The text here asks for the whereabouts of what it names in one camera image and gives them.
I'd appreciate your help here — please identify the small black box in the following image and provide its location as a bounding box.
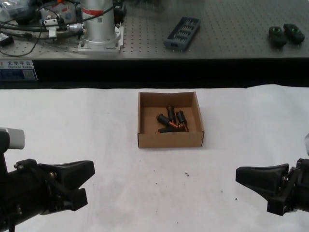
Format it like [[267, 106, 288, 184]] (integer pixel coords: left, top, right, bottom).
[[0, 33, 14, 47]]

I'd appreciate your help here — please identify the blue-grey bit case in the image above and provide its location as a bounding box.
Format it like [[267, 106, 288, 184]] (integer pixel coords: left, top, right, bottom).
[[163, 16, 202, 52]]

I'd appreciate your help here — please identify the blue and white bench label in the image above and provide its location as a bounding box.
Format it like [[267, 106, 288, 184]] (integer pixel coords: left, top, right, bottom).
[[0, 59, 39, 81]]

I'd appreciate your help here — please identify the silver-white machine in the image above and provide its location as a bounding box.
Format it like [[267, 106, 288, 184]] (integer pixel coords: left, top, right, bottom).
[[77, 0, 125, 53]]

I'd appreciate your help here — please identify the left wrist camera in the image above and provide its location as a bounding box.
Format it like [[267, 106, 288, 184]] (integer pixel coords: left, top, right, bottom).
[[0, 128, 26, 151]]

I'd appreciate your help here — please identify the silver cylindrical lens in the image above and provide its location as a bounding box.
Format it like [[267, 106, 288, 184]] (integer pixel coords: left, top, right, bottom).
[[66, 23, 85, 35]]

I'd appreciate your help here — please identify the metal bench with holes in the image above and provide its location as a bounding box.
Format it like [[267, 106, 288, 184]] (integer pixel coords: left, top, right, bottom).
[[0, 0, 309, 83]]

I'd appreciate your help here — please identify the brown cardboard box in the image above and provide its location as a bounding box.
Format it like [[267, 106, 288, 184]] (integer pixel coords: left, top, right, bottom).
[[138, 91, 205, 149]]

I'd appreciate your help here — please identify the thick black cable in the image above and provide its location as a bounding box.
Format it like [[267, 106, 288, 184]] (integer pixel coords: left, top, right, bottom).
[[0, 19, 70, 33]]

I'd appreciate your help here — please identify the thin black cable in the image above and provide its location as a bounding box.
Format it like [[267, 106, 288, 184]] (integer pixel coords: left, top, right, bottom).
[[0, 30, 63, 56]]

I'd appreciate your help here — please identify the white bracket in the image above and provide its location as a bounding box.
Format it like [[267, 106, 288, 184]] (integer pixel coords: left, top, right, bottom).
[[42, 18, 59, 39]]

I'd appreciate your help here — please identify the black knob with green centre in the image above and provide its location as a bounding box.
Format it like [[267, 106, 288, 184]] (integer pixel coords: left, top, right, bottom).
[[282, 23, 305, 44], [268, 25, 288, 47]]

